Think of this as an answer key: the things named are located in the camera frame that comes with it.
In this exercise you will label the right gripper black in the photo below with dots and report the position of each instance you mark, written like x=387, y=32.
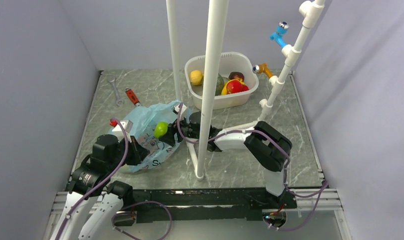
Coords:
x=169, y=137

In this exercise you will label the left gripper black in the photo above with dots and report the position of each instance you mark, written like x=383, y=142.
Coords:
x=139, y=153

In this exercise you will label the green fake fruit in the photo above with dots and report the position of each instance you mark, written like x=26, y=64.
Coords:
x=160, y=129

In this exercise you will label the light blue plastic bag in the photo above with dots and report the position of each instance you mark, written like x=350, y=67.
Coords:
x=143, y=122

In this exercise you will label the green netted fake melon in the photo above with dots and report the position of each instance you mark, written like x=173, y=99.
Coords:
x=219, y=85

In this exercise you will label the yellow fake lemon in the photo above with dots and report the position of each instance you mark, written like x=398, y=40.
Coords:
x=196, y=78

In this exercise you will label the pink fake peach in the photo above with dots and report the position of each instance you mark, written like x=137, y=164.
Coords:
x=233, y=86

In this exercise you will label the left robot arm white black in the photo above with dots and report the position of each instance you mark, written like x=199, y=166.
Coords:
x=92, y=198

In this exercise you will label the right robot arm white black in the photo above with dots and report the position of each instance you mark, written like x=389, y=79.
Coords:
x=268, y=146

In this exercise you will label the red fake apple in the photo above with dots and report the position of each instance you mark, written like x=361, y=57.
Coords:
x=244, y=88

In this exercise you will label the dark brown fake fruit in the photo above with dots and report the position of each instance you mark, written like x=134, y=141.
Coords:
x=236, y=76

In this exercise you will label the white plastic basket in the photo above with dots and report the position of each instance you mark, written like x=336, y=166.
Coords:
x=230, y=62

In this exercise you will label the silver open-end wrench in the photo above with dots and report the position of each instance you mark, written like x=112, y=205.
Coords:
x=118, y=99

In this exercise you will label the orange toy faucet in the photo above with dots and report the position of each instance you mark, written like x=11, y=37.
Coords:
x=262, y=69

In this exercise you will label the blue toy faucet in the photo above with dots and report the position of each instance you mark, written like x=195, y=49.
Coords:
x=277, y=36

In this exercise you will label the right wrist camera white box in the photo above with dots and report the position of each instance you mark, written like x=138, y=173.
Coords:
x=180, y=108

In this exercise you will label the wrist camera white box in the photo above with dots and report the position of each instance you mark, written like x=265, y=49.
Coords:
x=180, y=108
x=118, y=126

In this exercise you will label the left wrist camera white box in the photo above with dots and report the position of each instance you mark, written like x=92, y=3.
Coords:
x=118, y=126

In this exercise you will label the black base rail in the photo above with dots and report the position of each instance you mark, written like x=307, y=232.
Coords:
x=249, y=203

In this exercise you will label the red handled adjustable wrench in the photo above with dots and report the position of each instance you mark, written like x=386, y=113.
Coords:
x=132, y=97

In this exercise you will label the white PVC pipe frame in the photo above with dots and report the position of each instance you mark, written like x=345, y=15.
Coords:
x=217, y=14

